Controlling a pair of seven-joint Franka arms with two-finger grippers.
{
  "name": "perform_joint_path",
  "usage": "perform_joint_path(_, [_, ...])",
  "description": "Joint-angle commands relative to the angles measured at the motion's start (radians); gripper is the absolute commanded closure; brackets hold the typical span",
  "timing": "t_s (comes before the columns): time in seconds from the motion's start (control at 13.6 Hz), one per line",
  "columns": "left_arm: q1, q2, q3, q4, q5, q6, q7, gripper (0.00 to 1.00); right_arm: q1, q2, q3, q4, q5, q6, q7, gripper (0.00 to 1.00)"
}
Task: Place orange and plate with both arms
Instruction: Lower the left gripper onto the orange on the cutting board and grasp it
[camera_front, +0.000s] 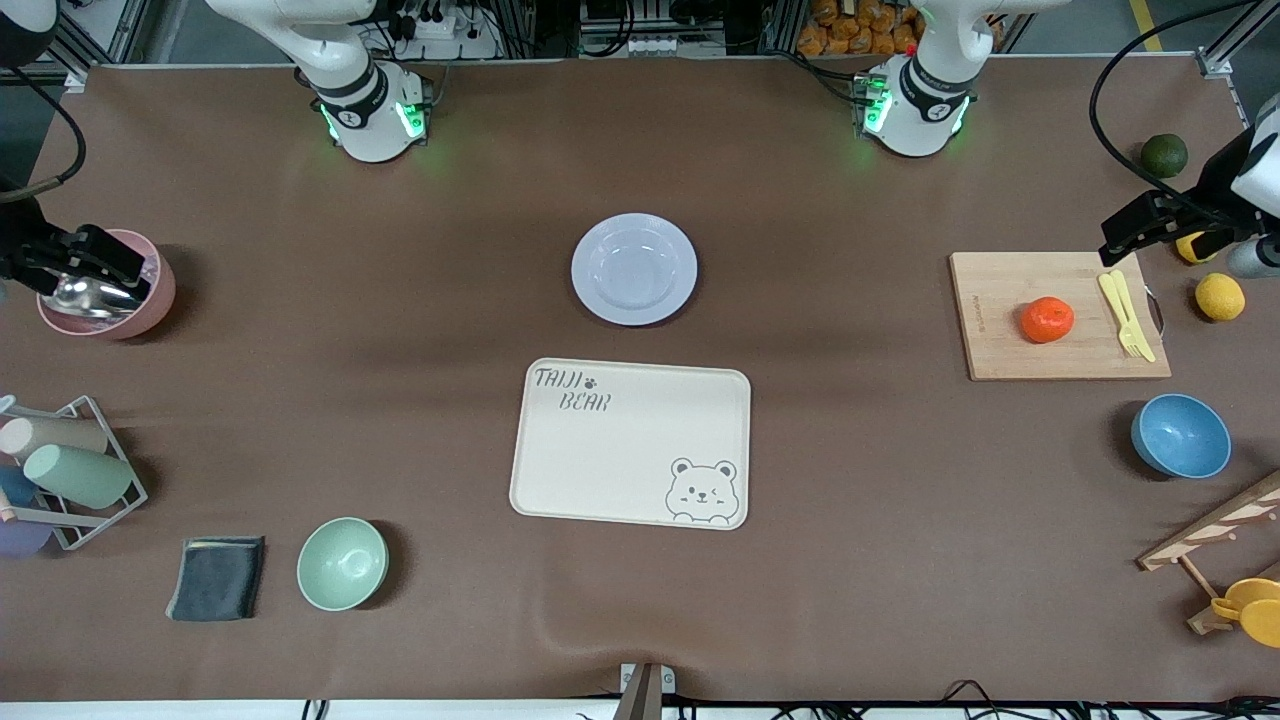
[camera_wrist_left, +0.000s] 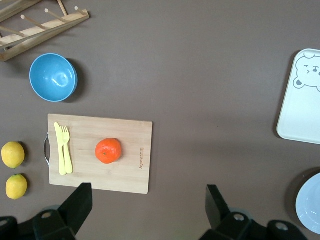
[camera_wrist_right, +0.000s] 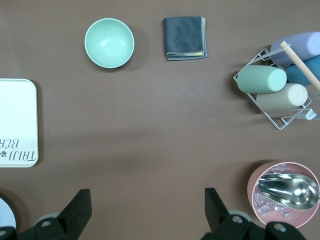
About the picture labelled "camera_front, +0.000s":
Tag grey wire cup rack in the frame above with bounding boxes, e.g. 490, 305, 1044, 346
0, 395, 149, 551

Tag dark grey folded cloth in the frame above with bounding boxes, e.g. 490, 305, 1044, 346
165, 536, 267, 623

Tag orange mandarin fruit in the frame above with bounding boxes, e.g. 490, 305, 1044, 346
1021, 296, 1076, 345

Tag metal scoop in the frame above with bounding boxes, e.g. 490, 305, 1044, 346
45, 272, 143, 321

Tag white power strip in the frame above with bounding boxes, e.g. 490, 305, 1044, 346
400, 10, 501, 61

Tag dark green lime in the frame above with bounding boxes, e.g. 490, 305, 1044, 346
1141, 133, 1189, 179

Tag purple cup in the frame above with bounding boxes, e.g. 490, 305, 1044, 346
0, 515, 53, 559

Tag beige cup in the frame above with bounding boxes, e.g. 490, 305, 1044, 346
0, 415, 109, 461

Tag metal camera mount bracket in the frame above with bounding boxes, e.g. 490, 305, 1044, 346
612, 662, 677, 720

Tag yellow plastic fork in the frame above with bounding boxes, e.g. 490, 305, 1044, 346
1098, 272, 1144, 359
1110, 270, 1158, 363

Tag cream bear print tray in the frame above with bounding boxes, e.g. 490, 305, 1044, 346
508, 358, 752, 531

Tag lavender round plate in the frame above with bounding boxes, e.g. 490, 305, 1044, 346
571, 212, 699, 327

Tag orange snack bags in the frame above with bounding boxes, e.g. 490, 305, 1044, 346
797, 0, 926, 57

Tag bamboo cutting board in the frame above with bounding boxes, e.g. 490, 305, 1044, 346
948, 250, 1173, 383

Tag blue bowl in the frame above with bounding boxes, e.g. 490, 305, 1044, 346
1131, 393, 1232, 480

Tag wooden drying rack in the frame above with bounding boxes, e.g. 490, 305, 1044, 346
1137, 470, 1280, 636

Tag yellow mug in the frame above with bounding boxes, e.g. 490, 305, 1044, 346
1210, 578, 1280, 649

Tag pink bowl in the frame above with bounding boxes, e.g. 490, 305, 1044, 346
37, 229, 177, 341

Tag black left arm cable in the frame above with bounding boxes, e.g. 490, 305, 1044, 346
1088, 0, 1280, 216

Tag aluminium frame profile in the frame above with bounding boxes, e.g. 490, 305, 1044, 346
1195, 0, 1280, 136
40, 0, 151, 93

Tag pale green cup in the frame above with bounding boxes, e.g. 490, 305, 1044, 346
23, 443, 134, 509

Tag mint green bowl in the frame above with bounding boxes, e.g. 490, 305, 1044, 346
296, 516, 390, 612

